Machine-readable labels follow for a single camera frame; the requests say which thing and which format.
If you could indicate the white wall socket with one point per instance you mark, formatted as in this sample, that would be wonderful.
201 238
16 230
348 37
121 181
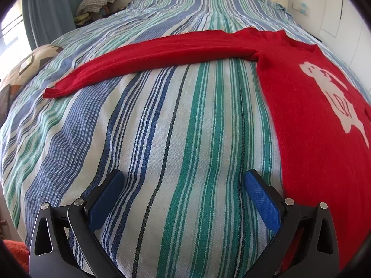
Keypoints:
304 11
300 5

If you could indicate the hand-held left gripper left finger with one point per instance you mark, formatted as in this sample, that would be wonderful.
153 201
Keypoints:
105 199

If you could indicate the window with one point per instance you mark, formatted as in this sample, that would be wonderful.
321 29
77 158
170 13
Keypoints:
11 34

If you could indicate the red sweater with white print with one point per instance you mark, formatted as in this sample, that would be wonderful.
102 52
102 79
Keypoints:
304 107

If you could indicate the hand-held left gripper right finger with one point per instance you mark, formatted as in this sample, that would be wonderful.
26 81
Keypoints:
262 199

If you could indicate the orange fuzzy cloth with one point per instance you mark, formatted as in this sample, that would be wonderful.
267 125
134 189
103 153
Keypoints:
17 254

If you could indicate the blue curtain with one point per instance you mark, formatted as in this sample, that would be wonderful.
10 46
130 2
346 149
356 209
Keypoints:
49 11

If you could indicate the yellow-green cloth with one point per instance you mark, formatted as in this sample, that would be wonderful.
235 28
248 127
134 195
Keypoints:
81 18

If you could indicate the brown patterned pillow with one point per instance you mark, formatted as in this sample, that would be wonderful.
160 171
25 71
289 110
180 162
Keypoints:
26 69

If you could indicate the striped bed sheet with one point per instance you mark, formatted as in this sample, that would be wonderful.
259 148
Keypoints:
174 150

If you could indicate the white wardrobe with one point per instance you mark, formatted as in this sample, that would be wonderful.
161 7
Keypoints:
333 20

